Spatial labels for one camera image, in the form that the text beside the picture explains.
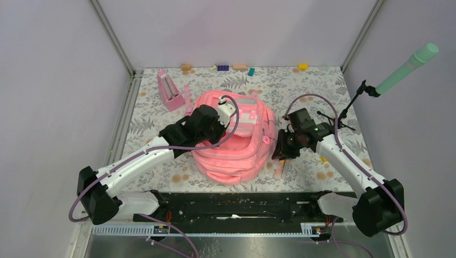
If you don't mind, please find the floral patterned table mat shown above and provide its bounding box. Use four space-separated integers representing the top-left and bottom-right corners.
123 67 351 192

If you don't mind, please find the yellow toy block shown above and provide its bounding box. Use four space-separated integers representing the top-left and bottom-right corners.
298 63 309 70

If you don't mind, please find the purple toy brick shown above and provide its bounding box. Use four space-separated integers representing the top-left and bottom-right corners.
217 65 230 71

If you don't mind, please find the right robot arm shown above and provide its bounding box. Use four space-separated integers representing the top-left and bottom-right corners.
272 108 406 237

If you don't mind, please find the pink student backpack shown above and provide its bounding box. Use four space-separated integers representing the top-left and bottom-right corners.
191 90 277 185

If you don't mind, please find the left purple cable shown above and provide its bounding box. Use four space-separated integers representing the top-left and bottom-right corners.
68 95 240 258

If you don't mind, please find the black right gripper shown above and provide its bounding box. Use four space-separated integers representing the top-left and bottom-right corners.
272 128 304 161

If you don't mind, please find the wooden block back left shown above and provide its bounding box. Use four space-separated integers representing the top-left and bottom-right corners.
181 63 192 71

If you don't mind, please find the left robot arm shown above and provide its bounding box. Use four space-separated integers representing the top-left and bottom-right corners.
69 100 239 225

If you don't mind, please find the mint green microphone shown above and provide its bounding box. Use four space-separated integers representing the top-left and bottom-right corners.
375 43 439 95

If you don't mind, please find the pink highlighter pen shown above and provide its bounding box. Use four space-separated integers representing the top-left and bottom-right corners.
281 160 290 180

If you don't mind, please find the wooden block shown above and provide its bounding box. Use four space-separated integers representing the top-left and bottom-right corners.
232 64 248 71
181 63 192 71

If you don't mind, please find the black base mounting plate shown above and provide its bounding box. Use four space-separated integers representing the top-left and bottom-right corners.
150 192 332 234

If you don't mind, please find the pink metronome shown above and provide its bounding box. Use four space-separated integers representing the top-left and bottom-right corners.
157 70 185 112

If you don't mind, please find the wooden block back centre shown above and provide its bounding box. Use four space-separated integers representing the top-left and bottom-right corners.
232 64 248 71

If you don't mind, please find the aluminium frame rail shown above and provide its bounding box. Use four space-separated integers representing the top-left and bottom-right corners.
88 0 144 165

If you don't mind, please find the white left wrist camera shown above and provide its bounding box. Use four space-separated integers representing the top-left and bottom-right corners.
216 97 237 127

